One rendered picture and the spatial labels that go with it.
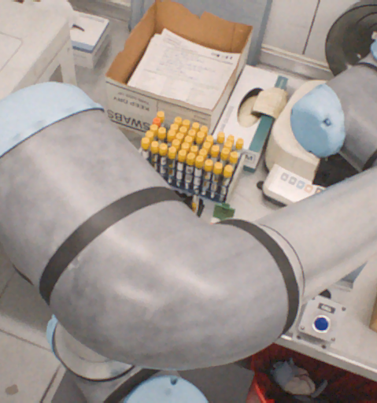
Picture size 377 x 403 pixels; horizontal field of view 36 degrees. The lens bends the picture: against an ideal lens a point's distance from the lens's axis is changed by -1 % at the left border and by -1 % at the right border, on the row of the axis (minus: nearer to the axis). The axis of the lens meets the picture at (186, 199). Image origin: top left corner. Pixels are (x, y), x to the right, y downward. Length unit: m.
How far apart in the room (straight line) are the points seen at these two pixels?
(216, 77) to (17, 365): 1.15
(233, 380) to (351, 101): 0.51
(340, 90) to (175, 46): 0.79
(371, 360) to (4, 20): 0.91
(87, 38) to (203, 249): 1.13
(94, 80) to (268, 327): 1.11
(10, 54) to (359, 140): 0.64
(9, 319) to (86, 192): 1.73
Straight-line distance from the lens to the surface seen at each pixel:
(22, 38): 1.10
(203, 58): 1.41
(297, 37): 1.45
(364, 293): 1.19
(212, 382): 0.98
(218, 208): 1.09
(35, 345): 2.04
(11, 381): 2.01
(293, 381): 1.79
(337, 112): 0.67
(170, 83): 1.34
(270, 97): 1.31
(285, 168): 1.23
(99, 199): 0.36
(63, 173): 0.38
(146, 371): 0.76
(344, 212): 0.50
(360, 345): 1.15
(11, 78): 1.03
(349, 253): 0.49
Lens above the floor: 1.89
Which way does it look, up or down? 56 degrees down
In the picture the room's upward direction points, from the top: 7 degrees clockwise
